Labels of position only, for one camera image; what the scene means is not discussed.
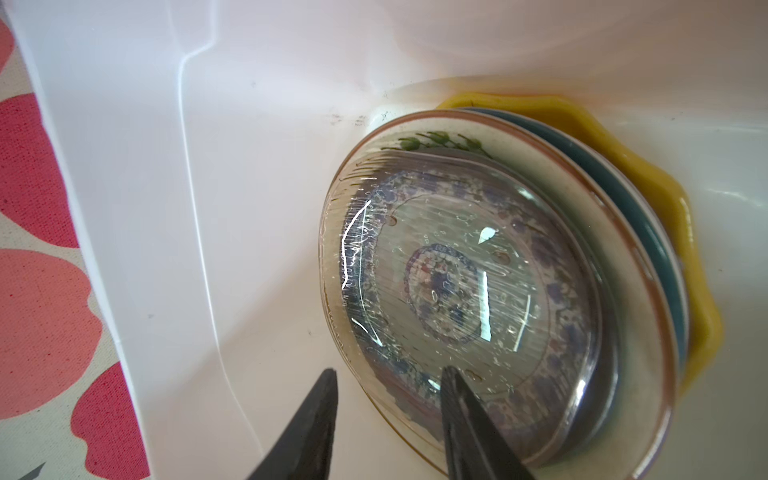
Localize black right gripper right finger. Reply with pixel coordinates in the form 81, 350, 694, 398
440, 366, 534, 480

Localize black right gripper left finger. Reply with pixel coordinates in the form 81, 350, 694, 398
248, 368, 338, 480

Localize cream plate with plant drawing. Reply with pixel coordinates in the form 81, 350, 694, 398
319, 110, 680, 479

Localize blue floral green plate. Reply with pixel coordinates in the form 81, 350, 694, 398
341, 167, 601, 457

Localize yellow white-dotted plate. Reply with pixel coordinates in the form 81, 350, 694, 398
438, 92, 724, 394

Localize white plastic bin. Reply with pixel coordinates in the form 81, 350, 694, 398
3, 1, 767, 479

